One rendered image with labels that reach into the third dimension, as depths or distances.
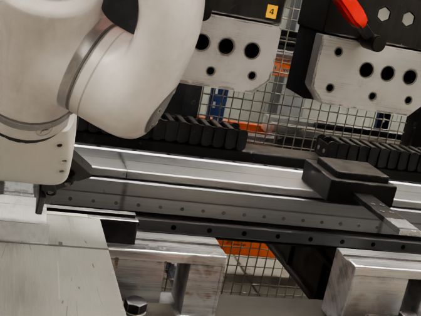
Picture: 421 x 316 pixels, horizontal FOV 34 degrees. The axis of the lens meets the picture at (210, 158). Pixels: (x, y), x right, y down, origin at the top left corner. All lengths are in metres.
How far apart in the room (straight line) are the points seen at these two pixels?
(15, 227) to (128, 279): 0.18
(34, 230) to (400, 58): 0.45
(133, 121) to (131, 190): 0.56
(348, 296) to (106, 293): 0.40
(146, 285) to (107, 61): 0.40
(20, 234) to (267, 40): 0.33
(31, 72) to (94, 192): 0.56
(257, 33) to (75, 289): 0.33
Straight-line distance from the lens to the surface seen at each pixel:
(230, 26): 0.76
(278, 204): 1.15
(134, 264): 0.84
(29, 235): 0.73
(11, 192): 0.85
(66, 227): 0.78
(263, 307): 0.97
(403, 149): 1.40
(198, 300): 0.88
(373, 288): 0.96
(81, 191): 1.07
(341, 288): 0.96
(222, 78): 0.77
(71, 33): 0.51
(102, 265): 0.70
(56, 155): 0.66
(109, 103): 0.52
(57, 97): 0.54
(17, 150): 0.65
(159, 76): 0.50
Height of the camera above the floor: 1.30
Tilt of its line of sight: 15 degrees down
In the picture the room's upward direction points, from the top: 11 degrees clockwise
